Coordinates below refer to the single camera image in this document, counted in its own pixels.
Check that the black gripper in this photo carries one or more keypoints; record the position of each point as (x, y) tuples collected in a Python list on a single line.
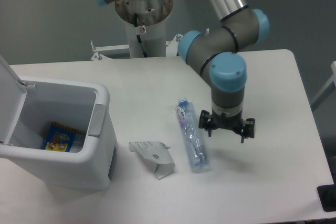
[(244, 128)]

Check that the clear plastic water bottle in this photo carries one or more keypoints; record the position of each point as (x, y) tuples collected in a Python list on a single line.
[(193, 140)]

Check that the white paper carton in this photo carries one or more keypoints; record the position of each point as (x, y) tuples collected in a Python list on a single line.
[(155, 156)]

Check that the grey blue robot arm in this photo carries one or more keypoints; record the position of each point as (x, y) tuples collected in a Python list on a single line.
[(214, 56)]

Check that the white plastic trash can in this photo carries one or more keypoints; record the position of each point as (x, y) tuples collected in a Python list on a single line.
[(80, 105)]

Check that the white trash can lid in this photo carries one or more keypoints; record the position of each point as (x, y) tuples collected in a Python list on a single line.
[(13, 95)]

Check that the black device at table edge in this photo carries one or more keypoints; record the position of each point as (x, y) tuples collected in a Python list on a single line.
[(327, 197)]

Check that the blue yellow snack wrapper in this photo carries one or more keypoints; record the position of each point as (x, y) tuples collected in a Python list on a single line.
[(61, 138)]

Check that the white metal base frame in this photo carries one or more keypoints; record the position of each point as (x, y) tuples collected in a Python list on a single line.
[(123, 51)]

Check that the white frame at right edge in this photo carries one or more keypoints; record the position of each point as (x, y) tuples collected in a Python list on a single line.
[(327, 88)]

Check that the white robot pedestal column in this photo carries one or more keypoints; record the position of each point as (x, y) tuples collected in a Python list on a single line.
[(145, 25)]

